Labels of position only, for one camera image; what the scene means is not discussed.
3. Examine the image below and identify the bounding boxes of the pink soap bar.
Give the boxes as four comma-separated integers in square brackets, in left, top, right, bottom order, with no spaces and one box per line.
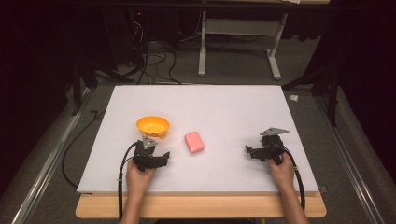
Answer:
[184,131,205,155]

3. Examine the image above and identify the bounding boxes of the person's right hand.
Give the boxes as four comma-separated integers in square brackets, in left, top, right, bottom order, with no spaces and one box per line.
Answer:
[267,153,296,192]

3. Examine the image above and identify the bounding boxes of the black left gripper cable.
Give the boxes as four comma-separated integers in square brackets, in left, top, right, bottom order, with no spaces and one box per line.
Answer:
[117,141,140,224]

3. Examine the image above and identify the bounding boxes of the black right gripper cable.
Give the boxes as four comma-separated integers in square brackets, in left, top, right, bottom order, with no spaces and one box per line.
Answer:
[271,142,307,213]

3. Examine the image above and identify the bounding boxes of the black metal stand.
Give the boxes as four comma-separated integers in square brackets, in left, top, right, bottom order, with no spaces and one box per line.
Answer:
[70,58,135,117]
[281,66,341,128]

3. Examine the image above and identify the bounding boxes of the tangle of black floor cables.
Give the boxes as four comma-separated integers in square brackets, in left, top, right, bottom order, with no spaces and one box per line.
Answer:
[125,12,184,86]

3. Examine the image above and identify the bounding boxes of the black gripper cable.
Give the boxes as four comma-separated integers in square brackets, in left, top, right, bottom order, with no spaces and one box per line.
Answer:
[271,142,307,213]
[117,141,140,224]

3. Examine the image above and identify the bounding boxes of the white board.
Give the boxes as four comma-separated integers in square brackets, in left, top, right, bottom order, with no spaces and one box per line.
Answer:
[76,84,319,196]

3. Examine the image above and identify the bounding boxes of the white metal stand frame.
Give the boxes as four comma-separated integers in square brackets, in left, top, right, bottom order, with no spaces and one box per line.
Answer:
[197,10,290,81]

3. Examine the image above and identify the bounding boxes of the orange plastic bowl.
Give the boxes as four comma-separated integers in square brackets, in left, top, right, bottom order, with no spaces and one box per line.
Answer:
[135,116,171,140]

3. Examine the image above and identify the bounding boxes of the person's left hand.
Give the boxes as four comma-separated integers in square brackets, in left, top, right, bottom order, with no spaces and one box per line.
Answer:
[125,159,157,196]

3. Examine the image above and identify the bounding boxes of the wooden table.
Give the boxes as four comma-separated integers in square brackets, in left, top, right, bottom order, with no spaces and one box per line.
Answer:
[75,191,328,219]

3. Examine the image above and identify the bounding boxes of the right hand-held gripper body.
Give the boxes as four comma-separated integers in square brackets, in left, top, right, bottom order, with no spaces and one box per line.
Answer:
[259,127,290,166]

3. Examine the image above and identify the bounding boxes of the long black floor cable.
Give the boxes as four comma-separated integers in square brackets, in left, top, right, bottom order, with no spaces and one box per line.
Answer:
[61,109,106,189]

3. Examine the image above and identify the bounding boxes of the aluminium rail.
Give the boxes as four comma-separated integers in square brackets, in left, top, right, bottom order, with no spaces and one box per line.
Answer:
[312,94,388,224]
[11,87,95,224]

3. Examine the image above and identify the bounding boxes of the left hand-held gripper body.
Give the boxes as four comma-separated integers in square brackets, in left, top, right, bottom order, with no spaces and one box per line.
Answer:
[133,134,163,173]

